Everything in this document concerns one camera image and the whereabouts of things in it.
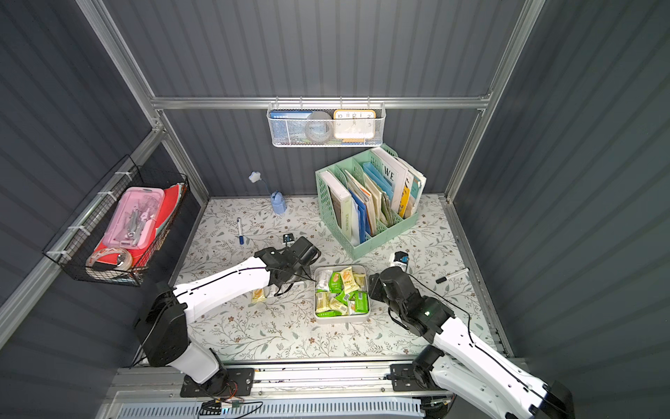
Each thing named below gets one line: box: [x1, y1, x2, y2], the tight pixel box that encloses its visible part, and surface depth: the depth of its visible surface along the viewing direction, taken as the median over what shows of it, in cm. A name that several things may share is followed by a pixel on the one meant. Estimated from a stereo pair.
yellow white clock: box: [333, 109, 377, 144], surface depth 90 cm
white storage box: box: [313, 264, 371, 324], surface depth 88 cm
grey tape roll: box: [304, 110, 334, 145], surface depth 89 cm
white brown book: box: [320, 171, 352, 242], surface depth 91 cm
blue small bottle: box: [248, 171, 288, 215], surface depth 113 cm
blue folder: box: [348, 188, 371, 244], surface depth 91 cm
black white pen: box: [435, 267, 471, 284], surface depth 96 cm
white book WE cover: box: [370, 147, 409, 214], surface depth 98 cm
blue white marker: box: [236, 217, 246, 246], surface depth 108 cm
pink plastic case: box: [102, 186, 165, 250], surface depth 74 cm
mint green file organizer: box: [314, 143, 419, 261], surface depth 96 cm
